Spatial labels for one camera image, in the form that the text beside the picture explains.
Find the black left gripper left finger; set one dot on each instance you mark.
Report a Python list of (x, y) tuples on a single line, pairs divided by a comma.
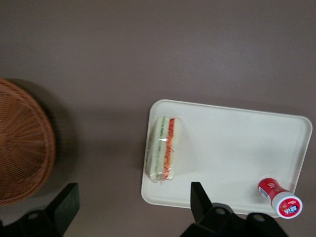
[(61, 209)]

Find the triangle sandwich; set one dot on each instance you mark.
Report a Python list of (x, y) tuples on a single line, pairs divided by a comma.
[(165, 148)]

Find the brown round wicker basket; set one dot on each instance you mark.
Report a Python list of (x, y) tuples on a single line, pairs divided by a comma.
[(22, 143)]

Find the cream plastic tray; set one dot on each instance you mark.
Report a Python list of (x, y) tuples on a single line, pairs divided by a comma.
[(234, 153)]

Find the red-capped yogurt bottle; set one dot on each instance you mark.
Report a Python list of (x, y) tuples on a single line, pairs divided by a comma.
[(279, 196)]

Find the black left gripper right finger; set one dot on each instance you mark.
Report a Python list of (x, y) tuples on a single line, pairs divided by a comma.
[(201, 209)]

